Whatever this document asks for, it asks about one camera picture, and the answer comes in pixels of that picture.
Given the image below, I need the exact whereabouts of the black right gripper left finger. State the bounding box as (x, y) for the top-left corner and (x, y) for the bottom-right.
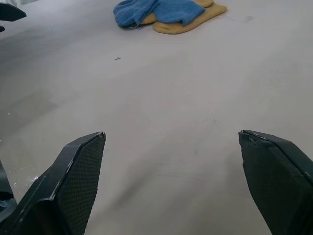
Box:
(0, 131), (107, 235)

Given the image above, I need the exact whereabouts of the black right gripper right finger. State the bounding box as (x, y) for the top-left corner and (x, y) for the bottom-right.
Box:
(238, 129), (313, 235)

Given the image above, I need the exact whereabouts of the blue sock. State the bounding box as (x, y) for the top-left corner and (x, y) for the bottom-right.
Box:
(112, 0), (206, 28)

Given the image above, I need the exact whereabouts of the mustard yellow sock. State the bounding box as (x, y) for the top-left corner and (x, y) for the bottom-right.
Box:
(140, 3), (228, 35)
(194, 0), (215, 8)

